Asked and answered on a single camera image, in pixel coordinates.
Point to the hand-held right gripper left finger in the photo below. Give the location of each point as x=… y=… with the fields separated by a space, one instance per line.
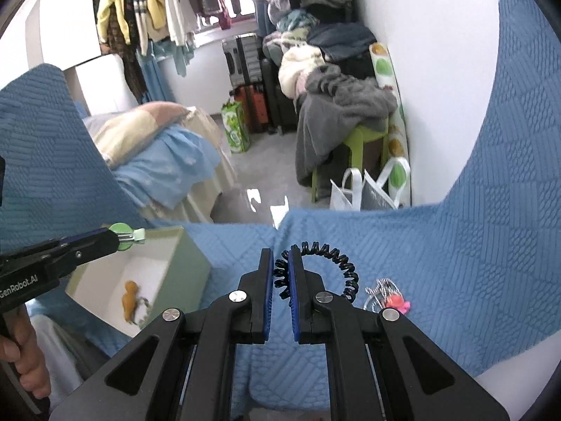
x=267 y=302

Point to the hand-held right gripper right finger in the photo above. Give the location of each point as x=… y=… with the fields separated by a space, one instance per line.
x=294 y=302

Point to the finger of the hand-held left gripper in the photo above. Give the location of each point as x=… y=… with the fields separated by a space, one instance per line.
x=87 y=234
x=94 y=248

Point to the green hair clip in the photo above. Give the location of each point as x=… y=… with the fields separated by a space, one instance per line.
x=125 y=232

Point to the orange carrot charm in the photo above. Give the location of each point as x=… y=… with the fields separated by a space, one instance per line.
x=129 y=300

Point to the green cardboard box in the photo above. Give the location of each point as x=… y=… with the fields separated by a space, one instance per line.
x=188 y=272

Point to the person's left hand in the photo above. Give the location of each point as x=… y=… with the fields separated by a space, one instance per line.
x=28 y=355

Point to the blue quilted sofa cushion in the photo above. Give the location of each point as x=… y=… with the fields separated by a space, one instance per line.
x=44 y=140

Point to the light blue bed sheet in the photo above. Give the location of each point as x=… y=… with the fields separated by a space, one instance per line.
x=175 y=162

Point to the pastel patchwork quilt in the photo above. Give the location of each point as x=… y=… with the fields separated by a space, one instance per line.
x=131 y=127

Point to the white paper bag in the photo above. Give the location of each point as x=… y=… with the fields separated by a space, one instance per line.
x=344 y=195

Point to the blue textured blanket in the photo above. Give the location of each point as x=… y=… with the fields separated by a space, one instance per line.
x=438 y=250

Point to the green shopping bag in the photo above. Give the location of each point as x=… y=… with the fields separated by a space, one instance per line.
x=234 y=127

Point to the green plastic stool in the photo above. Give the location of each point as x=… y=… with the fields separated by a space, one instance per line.
x=370 y=133

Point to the red suitcase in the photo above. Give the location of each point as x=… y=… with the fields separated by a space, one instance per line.
x=252 y=109

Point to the black suitcase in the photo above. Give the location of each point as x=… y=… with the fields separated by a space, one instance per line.
x=278 y=96

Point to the grey fleece blanket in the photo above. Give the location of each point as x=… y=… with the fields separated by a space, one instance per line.
x=342 y=96

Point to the white cabinet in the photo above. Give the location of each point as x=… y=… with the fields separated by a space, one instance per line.
x=65 y=22

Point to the silver grey suitcase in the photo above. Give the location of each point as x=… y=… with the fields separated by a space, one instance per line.
x=243 y=59

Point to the cream fluffy blanket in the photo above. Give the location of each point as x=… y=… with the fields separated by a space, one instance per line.
x=298 y=65

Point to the row of hanging clothes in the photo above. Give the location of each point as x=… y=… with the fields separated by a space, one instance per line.
x=162 y=8

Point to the rolled mat with coloured dots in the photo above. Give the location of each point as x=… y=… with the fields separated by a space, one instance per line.
x=383 y=65

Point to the pile of folded clothes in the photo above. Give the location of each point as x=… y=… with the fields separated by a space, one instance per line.
x=315 y=8

